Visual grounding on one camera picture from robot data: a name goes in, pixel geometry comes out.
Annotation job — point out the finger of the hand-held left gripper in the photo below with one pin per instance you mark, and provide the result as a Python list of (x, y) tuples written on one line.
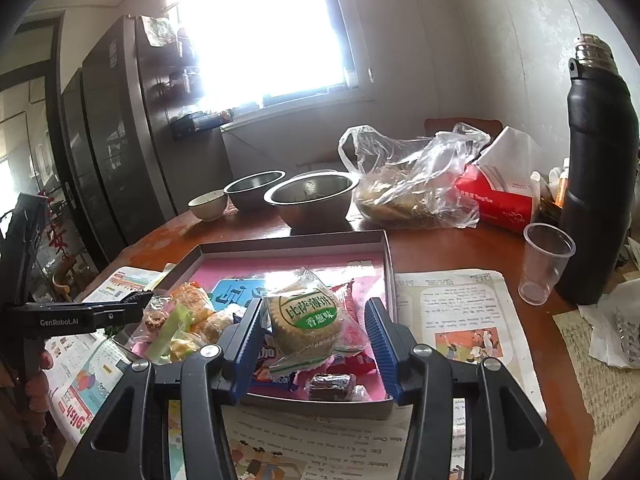
[(125, 307)]

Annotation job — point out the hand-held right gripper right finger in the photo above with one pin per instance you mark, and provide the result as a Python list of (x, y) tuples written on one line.
[(382, 355)]

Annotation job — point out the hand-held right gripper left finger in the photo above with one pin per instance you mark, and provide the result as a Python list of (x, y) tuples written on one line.
[(245, 355)]

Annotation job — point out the blue sandwich cookie packet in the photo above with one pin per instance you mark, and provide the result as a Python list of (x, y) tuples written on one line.
[(265, 361)]

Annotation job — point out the clear red hawthorn snack packet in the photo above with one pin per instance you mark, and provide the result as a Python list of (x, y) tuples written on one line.
[(155, 323)]

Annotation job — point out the golden pastry clear packet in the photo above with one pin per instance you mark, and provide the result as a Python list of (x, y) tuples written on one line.
[(215, 328)]

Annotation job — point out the green cake packet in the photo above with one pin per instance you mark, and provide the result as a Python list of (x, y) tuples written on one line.
[(172, 331)]

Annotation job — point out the dark chocolate cake packet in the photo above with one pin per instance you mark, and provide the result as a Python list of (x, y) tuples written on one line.
[(330, 385)]

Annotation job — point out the orange rice cracker packet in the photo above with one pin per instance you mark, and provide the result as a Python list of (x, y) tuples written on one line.
[(192, 300)]

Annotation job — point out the round biscuit green label packet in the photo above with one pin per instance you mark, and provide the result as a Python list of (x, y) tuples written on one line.
[(305, 320)]

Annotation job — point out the grey cardboard box tray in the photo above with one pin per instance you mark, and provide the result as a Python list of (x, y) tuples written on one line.
[(300, 241)]

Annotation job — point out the person's left hand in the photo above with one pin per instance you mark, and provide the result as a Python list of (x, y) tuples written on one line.
[(39, 380)]

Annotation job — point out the cartoon picture newspaper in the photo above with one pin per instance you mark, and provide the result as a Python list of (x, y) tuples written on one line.
[(450, 305)]

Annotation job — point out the colourful headline newspaper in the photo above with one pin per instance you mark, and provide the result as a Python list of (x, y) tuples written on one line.
[(85, 385)]

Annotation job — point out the small ceramic bowl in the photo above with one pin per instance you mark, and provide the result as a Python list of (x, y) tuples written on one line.
[(207, 205)]

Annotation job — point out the dark refrigerator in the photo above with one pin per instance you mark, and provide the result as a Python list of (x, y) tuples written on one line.
[(125, 135)]

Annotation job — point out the small steel bowl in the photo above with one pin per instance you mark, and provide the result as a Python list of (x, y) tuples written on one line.
[(252, 192)]

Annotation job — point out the large steel bowl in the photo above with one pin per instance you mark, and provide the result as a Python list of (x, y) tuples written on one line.
[(312, 202)]

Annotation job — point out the clear plastic bag with food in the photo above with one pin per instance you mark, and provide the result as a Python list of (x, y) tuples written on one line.
[(415, 185)]

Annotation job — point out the clear plastic cup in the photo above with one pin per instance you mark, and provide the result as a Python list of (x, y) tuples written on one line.
[(545, 265)]

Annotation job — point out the red tissue box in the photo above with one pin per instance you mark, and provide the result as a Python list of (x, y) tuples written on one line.
[(500, 200)]

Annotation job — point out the handwritten paper sheet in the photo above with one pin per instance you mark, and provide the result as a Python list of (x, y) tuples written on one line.
[(600, 400)]

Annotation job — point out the crumpled white paper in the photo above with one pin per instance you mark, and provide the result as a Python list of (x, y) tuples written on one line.
[(610, 327)]

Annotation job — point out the wooden chair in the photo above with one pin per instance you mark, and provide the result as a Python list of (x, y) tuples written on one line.
[(450, 127)]

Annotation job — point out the small white bottle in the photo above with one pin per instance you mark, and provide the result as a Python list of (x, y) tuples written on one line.
[(553, 179)]

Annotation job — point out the small orange bottle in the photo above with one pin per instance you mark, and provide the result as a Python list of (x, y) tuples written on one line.
[(563, 185)]

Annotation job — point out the black thermos bottle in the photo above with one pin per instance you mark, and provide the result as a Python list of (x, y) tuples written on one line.
[(595, 185)]

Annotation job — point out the window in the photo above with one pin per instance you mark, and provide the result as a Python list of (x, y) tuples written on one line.
[(260, 35)]

